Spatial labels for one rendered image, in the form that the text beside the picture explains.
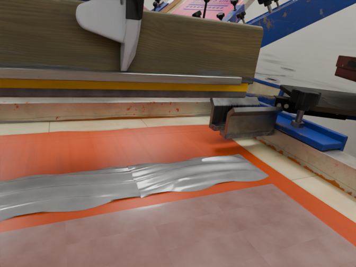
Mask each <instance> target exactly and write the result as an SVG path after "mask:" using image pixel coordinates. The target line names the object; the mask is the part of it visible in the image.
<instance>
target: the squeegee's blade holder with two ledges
mask: <svg viewBox="0 0 356 267"><path fill-rule="evenodd" d="M0 79H33V80H54V81H94V82H133V83H172V84H211V85H241V82H242V77H239V76H231V75H207V74H184V73H160V72H136V71H120V70H100V69H76V68H52V67H29V66H5V65H0Z"/></svg>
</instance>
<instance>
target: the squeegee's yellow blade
mask: <svg viewBox="0 0 356 267"><path fill-rule="evenodd" d="M247 87H248V83H241V85H211V84H172V83H133V82H94V81H54V80H33V79H0V88H65V89H100V90H169V91H238V92H247Z"/></svg>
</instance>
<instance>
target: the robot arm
mask: <svg viewBox="0 0 356 267"><path fill-rule="evenodd" d="M143 9H144V0H90V1H87V2H85V3H81V4H79V5H78V7H77V9H76V20H77V22H78V24H79V25H80V26H81V27H82V28H83V29H85V30H87V31H90V32H93V33H96V34H98V35H101V36H103V37H106V38H109V39H111V40H114V41H116V42H119V43H121V47H120V71H127V69H128V68H129V66H130V64H131V62H132V60H133V58H134V57H135V55H136V50H137V44H138V39H139V34H140V26H141V19H142V18H143Z"/></svg>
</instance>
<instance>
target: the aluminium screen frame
mask: <svg viewBox="0 0 356 267"><path fill-rule="evenodd" d="M210 99H211V98H146V97H0V124H2V123H31V122H61V121H90V120H119V119H148V118H177V117H207V116H210V115H211V108H212V105H211V102H210ZM253 138H255V139H257V140H258V141H260V142H262V143H264V144H265V145H267V146H269V147H270V148H272V149H274V150H275V151H277V152H278V153H280V154H282V155H283V156H285V157H287V158H289V159H290V160H292V161H294V162H295V163H297V164H299V165H300V166H302V167H304V168H305V169H307V170H309V171H311V172H312V173H314V174H316V175H317V176H319V177H321V178H322V179H324V180H325V181H327V182H329V183H330V184H332V185H334V186H336V187H337V188H339V189H341V190H342V191H344V192H346V193H347V194H349V195H351V196H353V197H354V198H356V157H354V156H351V155H349V154H347V153H345V152H343V151H341V150H338V149H330V150H319V149H317V148H315V147H313V146H311V145H309V144H307V143H305V142H303V141H301V140H299V139H297V138H295V137H293V136H291V135H289V134H287V133H285V132H283V131H281V130H278V129H276V128H274V131H273V135H272V136H259V137H253Z"/></svg>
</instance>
